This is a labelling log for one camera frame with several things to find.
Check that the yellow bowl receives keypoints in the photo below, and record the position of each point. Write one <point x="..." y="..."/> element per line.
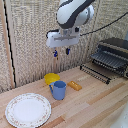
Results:
<point x="51" y="78"/>

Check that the blue mug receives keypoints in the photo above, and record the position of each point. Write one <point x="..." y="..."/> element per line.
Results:
<point x="59" y="90"/>

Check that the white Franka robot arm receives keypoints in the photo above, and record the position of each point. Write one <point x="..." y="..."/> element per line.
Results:
<point x="74" y="11"/>

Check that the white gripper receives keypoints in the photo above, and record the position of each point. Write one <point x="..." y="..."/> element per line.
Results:
<point x="63" y="38"/>

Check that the white patterned-rim plate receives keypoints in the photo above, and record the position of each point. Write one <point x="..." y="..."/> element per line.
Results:
<point x="28" y="110"/>

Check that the orange rectangular block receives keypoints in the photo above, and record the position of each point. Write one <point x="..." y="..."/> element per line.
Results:
<point x="74" y="85"/>

